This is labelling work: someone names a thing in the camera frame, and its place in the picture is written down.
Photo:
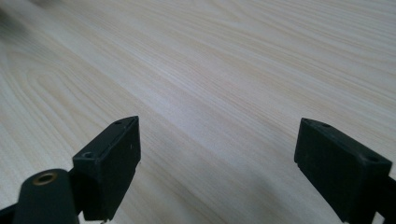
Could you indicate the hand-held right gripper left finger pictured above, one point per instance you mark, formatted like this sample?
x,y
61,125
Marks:
x,y
107,168

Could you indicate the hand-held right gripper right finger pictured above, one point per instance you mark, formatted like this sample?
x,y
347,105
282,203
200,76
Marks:
x,y
339,171

